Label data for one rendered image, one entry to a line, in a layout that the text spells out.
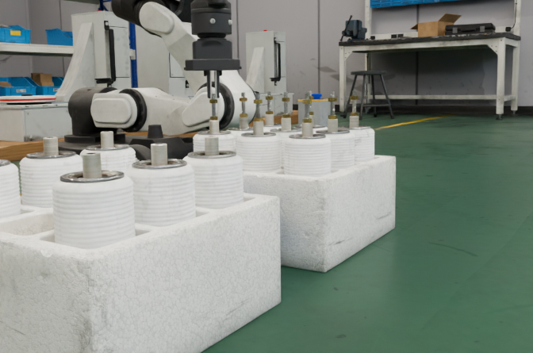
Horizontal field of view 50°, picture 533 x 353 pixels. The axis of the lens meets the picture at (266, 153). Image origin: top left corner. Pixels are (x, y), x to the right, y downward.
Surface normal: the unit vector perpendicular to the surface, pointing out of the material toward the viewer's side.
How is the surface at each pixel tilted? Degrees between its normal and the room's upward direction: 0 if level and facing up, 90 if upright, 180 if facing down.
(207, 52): 90
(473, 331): 0
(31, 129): 90
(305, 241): 90
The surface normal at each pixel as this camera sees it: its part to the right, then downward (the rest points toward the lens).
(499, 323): -0.02, -0.99
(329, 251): 0.85, 0.05
